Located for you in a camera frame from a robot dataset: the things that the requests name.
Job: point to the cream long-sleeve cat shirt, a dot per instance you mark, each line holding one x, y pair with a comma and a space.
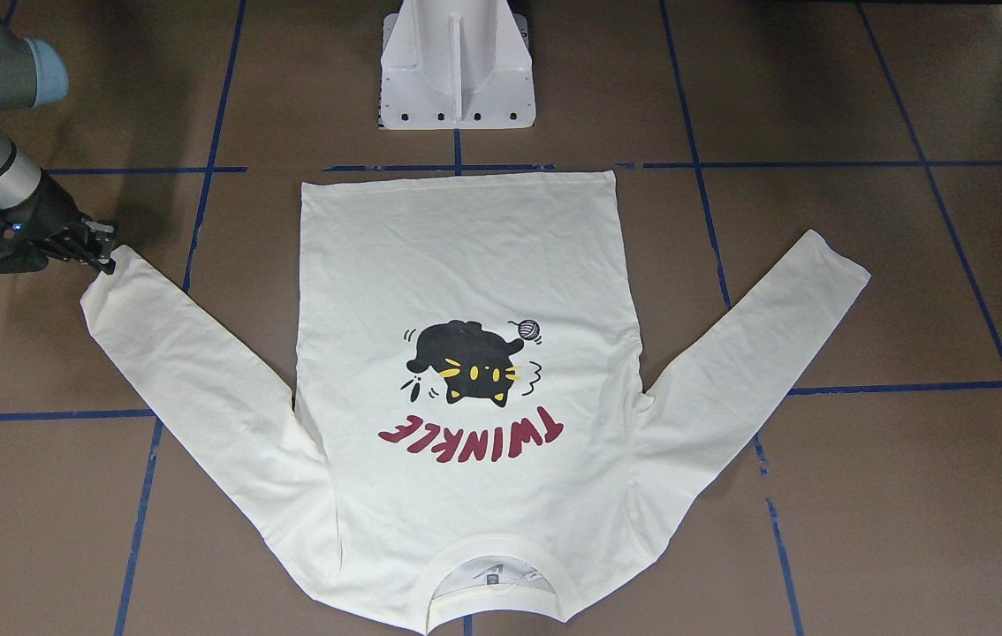
468, 430

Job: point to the white camera mast with base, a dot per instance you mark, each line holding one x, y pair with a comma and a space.
456, 65

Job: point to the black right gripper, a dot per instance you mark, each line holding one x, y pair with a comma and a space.
51, 215

